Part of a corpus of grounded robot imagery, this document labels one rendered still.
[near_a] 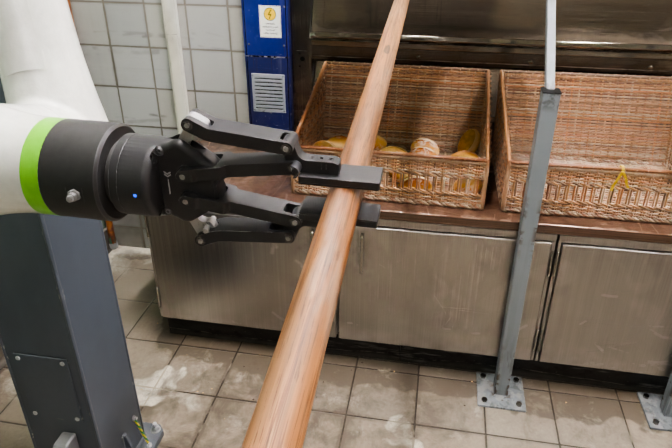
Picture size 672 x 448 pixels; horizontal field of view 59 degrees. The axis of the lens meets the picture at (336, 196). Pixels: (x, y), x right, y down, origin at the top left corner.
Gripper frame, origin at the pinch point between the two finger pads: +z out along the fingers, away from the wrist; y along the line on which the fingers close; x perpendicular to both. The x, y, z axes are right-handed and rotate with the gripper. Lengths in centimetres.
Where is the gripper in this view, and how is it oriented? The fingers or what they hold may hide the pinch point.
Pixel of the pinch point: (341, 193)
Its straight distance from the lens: 52.9
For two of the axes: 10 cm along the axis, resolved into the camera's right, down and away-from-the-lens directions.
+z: 9.9, 1.0, -1.3
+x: -1.6, 5.0, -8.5
